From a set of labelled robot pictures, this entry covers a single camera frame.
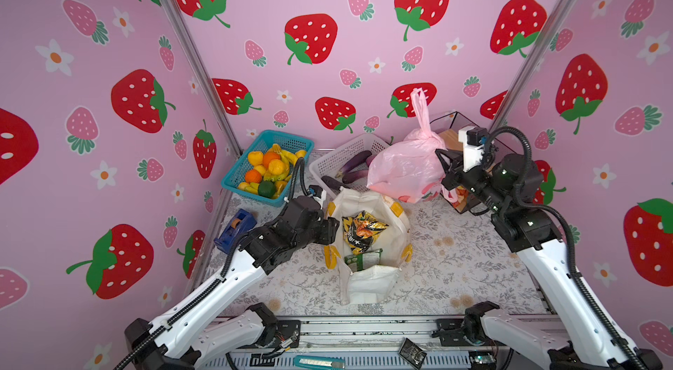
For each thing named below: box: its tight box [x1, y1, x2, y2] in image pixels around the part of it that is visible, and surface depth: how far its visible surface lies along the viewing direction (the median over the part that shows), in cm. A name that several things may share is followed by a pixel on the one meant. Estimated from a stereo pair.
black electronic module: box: [397, 337, 428, 370], surface depth 71 cm
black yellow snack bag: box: [341, 210, 390, 255], surface depth 86 cm
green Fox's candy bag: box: [344, 248, 383, 273], surface depth 85 cm
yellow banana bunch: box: [263, 143, 307, 185], surface depth 114 cm
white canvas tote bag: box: [323, 187, 413, 306], surface depth 81 cm
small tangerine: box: [244, 169, 263, 185], surface depth 109 cm
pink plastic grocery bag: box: [367, 87, 457, 204], surface depth 65 cm
